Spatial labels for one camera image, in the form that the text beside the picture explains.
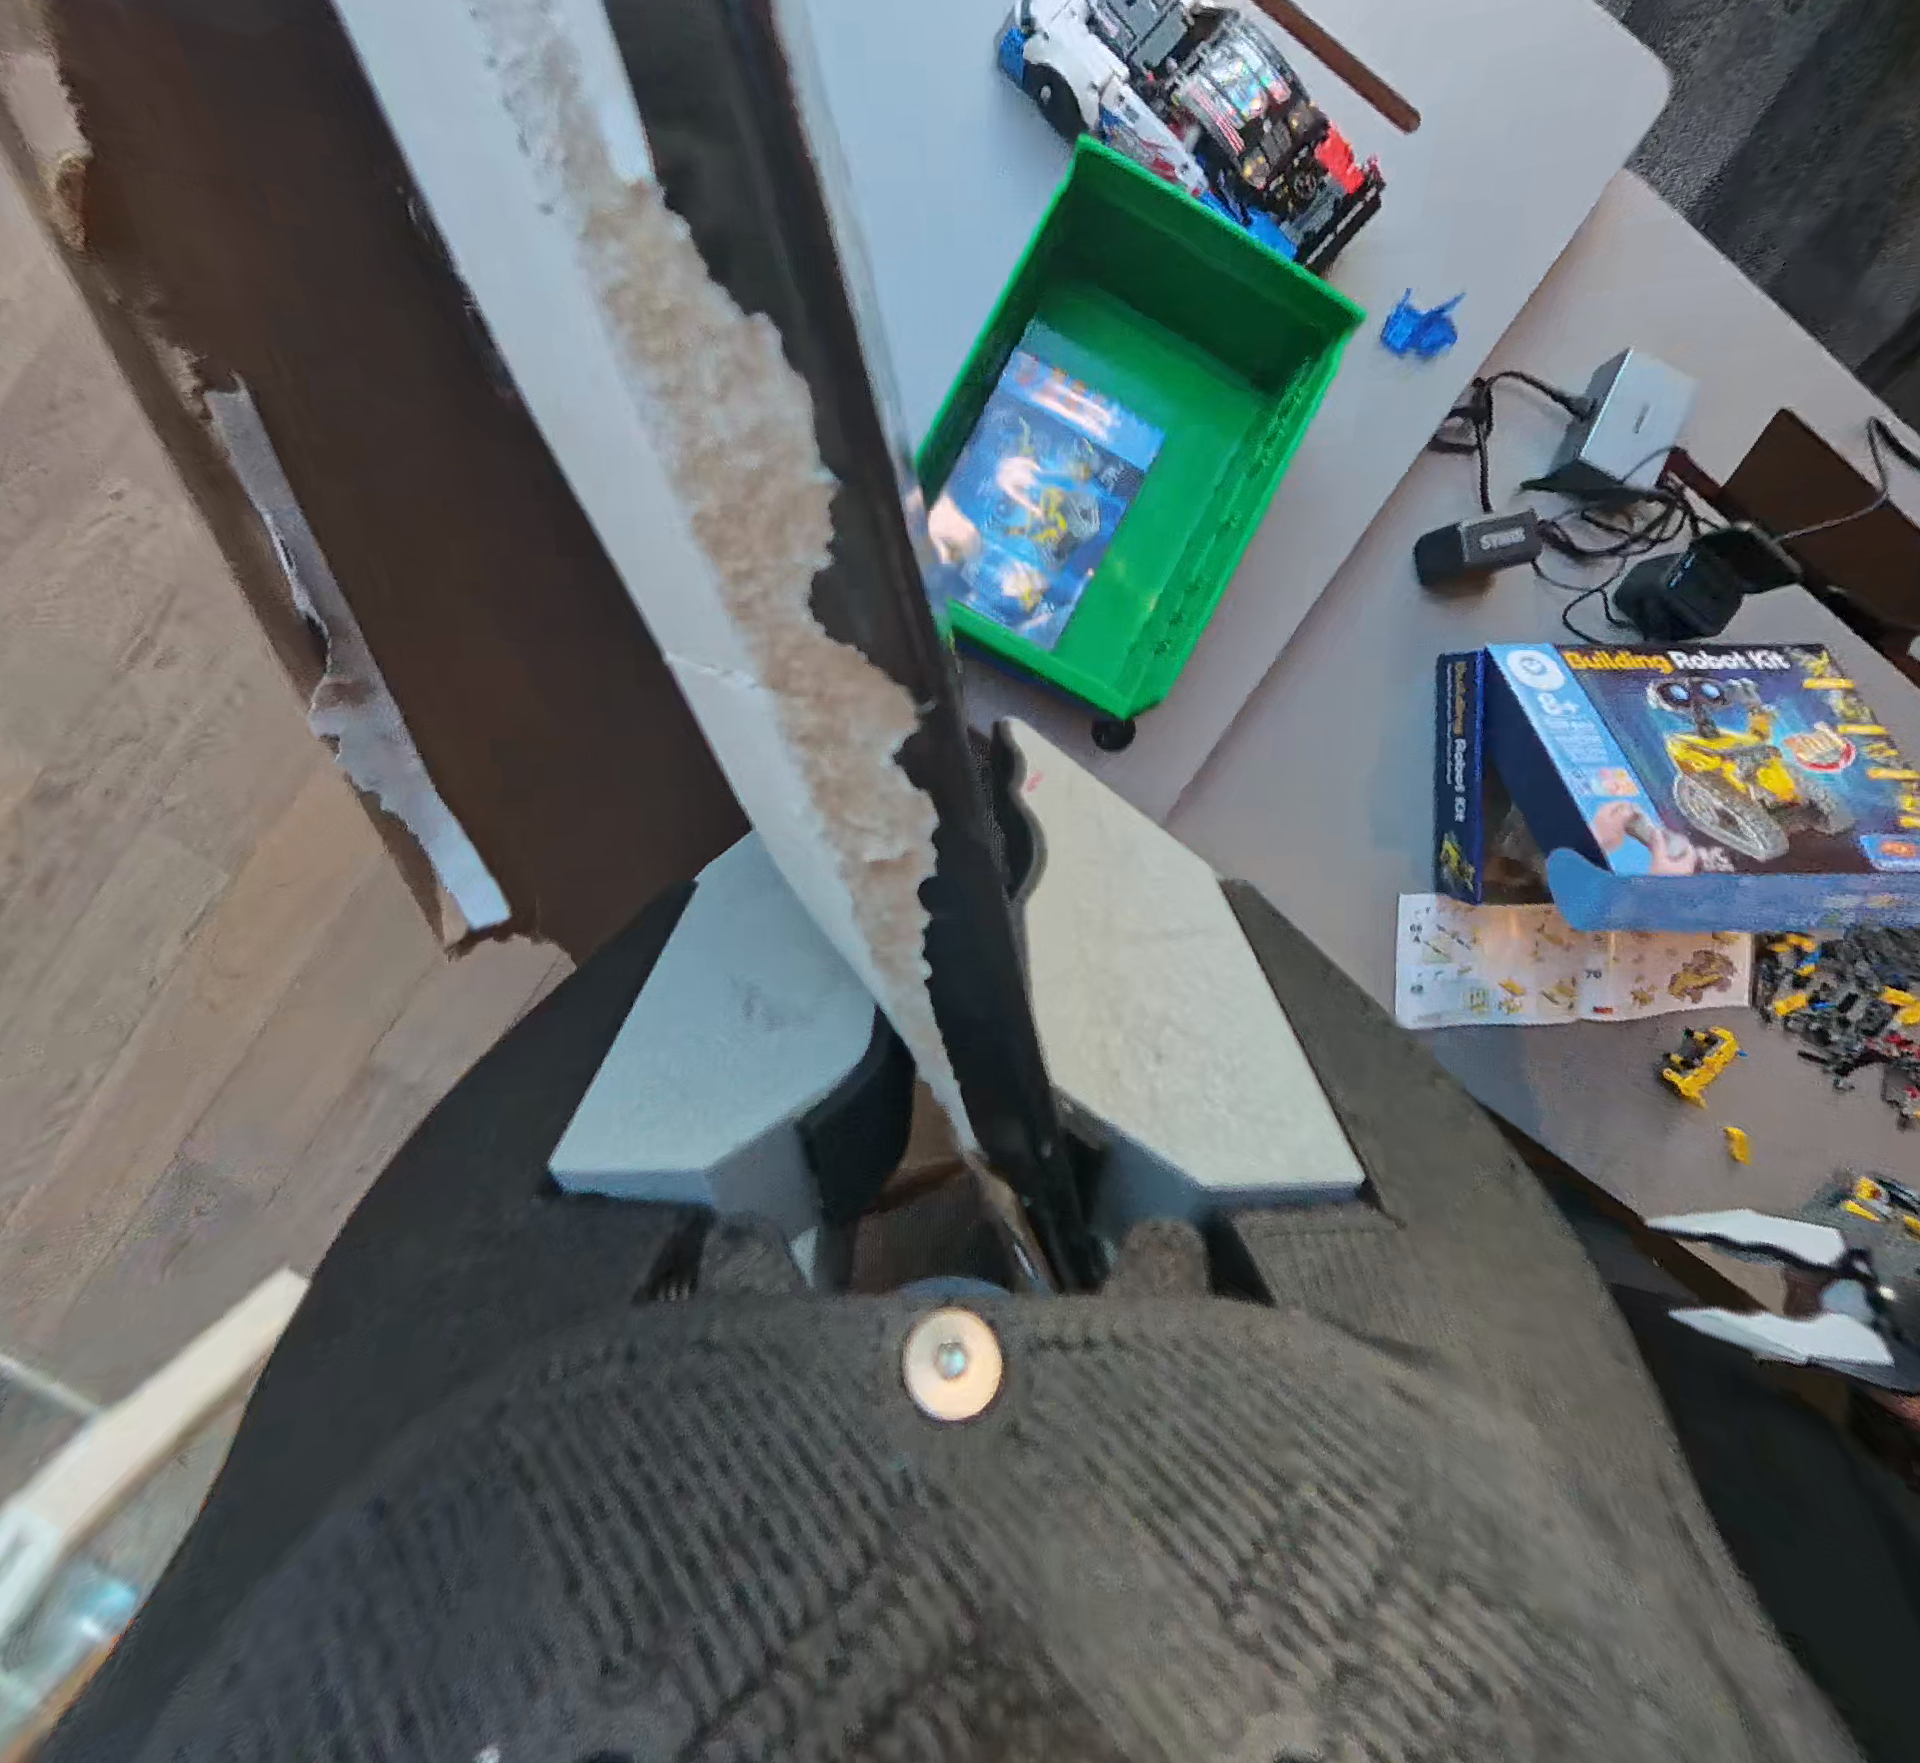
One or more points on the blue toy kit box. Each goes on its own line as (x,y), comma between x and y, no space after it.
(1681,742)

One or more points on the grey power adapter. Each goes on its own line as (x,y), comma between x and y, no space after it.
(1628,405)

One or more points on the small black labelled device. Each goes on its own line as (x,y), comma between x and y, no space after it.
(1478,549)

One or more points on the small blue toy piece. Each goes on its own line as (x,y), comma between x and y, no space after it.
(1417,325)

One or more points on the torn cardboard box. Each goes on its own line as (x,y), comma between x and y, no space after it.
(451,368)

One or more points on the scattered toy brick parts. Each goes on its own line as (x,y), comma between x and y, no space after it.
(1844,1000)

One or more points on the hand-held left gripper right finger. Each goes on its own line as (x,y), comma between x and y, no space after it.
(1156,1000)

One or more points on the black camera device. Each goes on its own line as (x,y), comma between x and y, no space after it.
(1694,587)

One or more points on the white toy race car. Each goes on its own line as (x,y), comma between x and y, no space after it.
(1111,38)

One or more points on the green plastic bin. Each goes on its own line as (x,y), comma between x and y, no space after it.
(1201,337)

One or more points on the blue printed booklet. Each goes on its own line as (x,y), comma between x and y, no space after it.
(1051,488)

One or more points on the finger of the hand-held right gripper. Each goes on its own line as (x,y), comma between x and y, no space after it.
(1786,1340)
(1756,1232)

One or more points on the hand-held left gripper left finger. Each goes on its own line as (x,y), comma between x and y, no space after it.
(706,1059)

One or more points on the toy instruction booklet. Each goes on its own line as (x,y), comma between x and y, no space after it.
(1560,968)

